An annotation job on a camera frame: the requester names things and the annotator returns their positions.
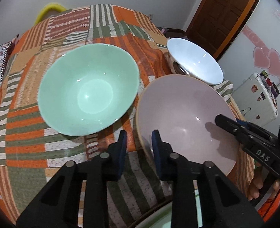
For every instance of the white bowl with dots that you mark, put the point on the white bowl with dots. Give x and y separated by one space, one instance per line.
187 58

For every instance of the mint green bowl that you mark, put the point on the mint green bowl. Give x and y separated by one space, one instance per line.
88 89

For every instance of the mint green plate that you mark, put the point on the mint green plate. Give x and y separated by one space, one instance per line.
162 217

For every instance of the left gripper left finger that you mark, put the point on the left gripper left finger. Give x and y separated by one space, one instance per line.
57 203

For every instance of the yellow foam tube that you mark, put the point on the yellow foam tube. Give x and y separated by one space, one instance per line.
48 11

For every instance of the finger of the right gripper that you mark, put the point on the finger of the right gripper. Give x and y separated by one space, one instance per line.
256 141
246 124

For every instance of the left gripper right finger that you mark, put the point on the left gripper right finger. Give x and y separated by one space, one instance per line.
201 189

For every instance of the orange sleeve forearm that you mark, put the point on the orange sleeve forearm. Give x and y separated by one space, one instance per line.
268 208

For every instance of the pink bowl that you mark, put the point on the pink bowl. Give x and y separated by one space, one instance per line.
183 110

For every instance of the right hand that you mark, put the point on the right hand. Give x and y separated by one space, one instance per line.
257 183

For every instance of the brown wooden door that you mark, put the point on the brown wooden door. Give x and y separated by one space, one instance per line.
216 22

